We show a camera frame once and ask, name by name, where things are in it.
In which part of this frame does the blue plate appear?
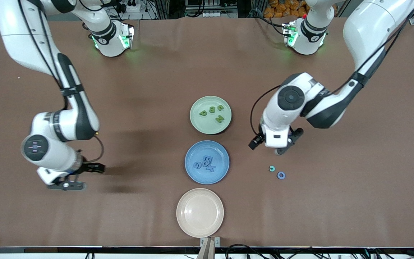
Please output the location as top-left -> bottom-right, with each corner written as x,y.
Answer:
184,140 -> 230,185

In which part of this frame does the green plate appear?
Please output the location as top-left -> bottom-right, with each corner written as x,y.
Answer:
189,95 -> 232,135

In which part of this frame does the table cover sheet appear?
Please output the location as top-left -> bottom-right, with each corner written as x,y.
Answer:
0,17 -> 414,248

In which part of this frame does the beige plate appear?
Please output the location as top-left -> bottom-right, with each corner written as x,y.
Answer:
176,188 -> 225,238

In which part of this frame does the pile of orange objects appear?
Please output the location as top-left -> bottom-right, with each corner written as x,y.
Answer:
263,0 -> 310,18

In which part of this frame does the white power strip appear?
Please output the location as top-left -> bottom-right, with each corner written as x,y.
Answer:
187,10 -> 238,18
115,0 -> 141,13

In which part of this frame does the black floor cable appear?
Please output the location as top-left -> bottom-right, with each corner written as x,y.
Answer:
225,244 -> 283,259

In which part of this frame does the metal camera bracket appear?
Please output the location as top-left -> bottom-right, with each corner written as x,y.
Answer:
200,237 -> 221,248

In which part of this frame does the metal table edge rail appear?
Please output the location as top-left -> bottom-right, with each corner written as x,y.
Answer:
0,246 -> 414,254

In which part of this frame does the camera stand pole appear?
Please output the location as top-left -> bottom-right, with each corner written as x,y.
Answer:
196,238 -> 215,259

